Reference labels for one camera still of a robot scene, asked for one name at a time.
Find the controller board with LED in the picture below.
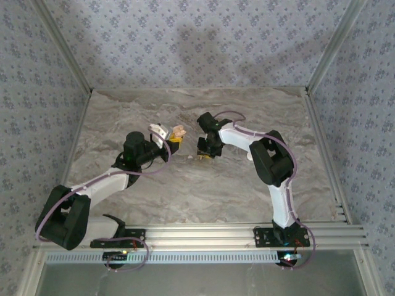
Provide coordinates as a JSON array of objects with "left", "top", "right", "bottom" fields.
[
  {"left": 279, "top": 252, "right": 305, "bottom": 263},
  {"left": 103, "top": 251, "right": 129, "bottom": 261}
]

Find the aluminium table side rail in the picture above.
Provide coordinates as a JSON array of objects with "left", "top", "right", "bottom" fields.
[
  {"left": 57, "top": 88, "right": 93, "bottom": 198},
  {"left": 303, "top": 88, "right": 352, "bottom": 223}
]

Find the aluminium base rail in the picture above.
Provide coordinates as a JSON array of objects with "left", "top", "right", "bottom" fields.
[{"left": 32, "top": 224, "right": 370, "bottom": 251}]

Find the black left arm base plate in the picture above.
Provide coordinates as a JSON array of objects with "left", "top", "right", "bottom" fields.
[{"left": 89, "top": 227, "right": 146, "bottom": 249}]

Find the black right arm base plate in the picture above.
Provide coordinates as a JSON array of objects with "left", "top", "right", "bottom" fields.
[{"left": 253, "top": 227, "right": 311, "bottom": 248}]

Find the slotted grey cable duct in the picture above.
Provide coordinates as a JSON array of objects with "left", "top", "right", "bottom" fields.
[{"left": 44, "top": 251, "right": 299, "bottom": 265}]

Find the aluminium frame post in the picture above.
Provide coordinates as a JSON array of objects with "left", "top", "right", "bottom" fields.
[
  {"left": 307, "top": 0, "right": 370, "bottom": 92},
  {"left": 30, "top": 0, "right": 93, "bottom": 93}
]

